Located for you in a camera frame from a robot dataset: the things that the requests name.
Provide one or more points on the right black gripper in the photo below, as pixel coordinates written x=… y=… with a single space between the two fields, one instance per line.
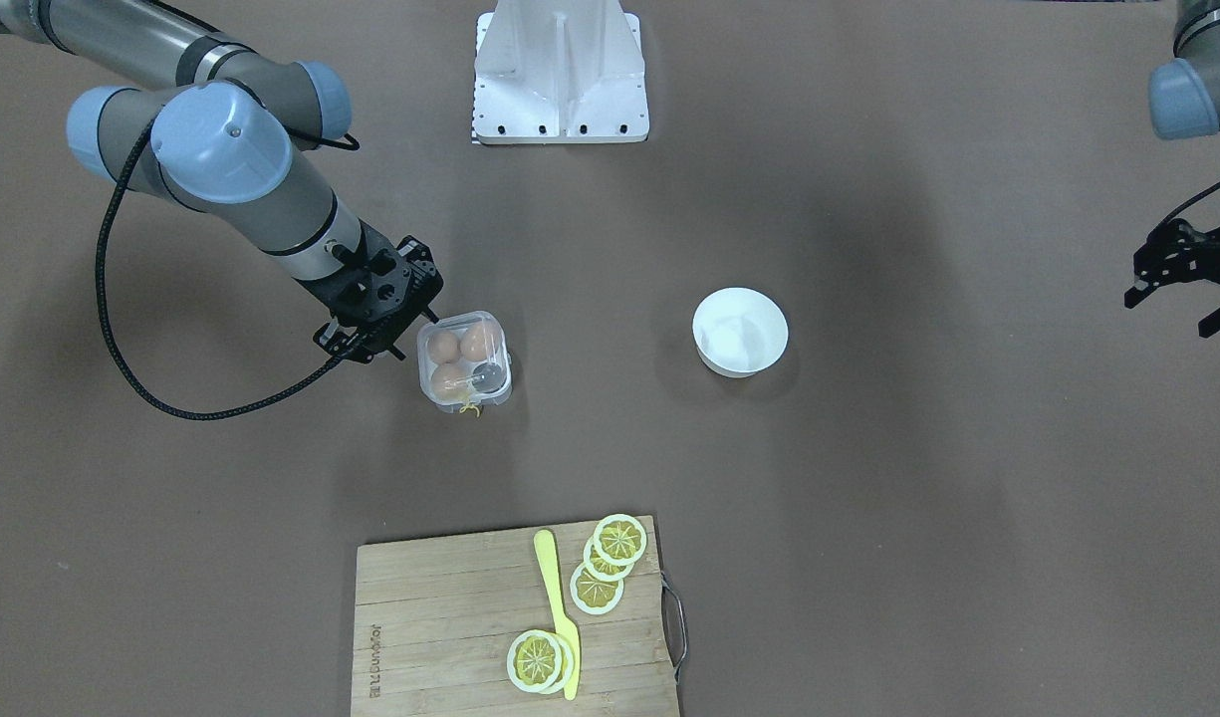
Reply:
x=417 y=280

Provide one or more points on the clear plastic egg box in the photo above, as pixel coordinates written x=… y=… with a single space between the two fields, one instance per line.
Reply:
x=464 y=362

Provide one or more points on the brown egg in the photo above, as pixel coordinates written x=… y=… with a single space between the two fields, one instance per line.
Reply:
x=450 y=383
x=443 y=347
x=481 y=341

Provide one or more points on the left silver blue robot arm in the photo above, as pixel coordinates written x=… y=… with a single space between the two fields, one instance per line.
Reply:
x=1184 y=101

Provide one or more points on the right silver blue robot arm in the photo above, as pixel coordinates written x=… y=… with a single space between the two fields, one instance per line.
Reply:
x=208 y=124

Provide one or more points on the brown egg in box front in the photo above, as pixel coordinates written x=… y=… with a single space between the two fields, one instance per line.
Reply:
x=450 y=383

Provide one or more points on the yellow plastic knife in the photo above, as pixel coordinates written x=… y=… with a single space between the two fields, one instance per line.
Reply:
x=546 y=551

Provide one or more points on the wooden cutting board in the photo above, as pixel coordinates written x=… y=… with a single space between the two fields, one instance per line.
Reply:
x=435 y=617

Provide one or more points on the lemon slice top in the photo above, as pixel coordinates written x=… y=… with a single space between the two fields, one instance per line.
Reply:
x=620 y=540

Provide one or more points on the lemon slice middle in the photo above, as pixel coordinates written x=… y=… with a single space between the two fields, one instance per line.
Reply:
x=599 y=568

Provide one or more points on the lemon slice lower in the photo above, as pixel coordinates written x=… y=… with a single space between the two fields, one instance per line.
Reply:
x=592 y=595

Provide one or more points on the white paper bowl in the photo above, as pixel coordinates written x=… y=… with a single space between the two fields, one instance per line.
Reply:
x=739 y=332

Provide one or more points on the lemon slice near knife tip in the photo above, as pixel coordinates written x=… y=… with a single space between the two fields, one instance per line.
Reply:
x=533 y=661

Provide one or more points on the lemon slice under knife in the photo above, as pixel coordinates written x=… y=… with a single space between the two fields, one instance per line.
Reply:
x=567 y=665

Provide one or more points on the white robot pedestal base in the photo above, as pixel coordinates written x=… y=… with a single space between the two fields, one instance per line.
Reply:
x=559 y=72

